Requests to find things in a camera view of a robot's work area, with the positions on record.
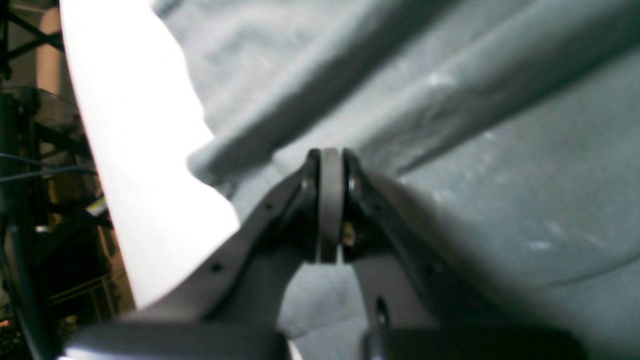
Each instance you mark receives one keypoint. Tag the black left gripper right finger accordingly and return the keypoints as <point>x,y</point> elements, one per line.
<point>418,305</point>

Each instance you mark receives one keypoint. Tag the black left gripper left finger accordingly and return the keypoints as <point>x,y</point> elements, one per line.
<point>228,307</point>

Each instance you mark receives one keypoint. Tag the dark grey t-shirt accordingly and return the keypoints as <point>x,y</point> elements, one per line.
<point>511,127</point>

